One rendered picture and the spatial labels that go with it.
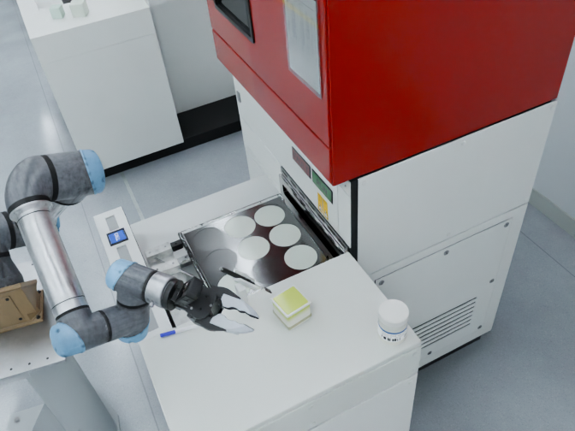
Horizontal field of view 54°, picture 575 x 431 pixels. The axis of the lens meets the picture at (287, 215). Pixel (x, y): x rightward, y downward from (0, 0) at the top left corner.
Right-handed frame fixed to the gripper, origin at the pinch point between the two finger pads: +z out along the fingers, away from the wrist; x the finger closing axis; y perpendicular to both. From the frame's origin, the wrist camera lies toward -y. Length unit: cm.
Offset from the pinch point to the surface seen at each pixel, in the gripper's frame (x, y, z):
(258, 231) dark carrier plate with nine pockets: -37, 45, -23
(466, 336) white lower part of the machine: -52, 124, 50
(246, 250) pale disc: -29, 42, -23
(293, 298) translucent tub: -13.8, 21.1, 1.6
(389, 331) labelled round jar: -13.5, 19.8, 26.5
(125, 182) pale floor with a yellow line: -90, 169, -162
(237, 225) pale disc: -37, 46, -31
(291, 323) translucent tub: -8.0, 23.1, 3.0
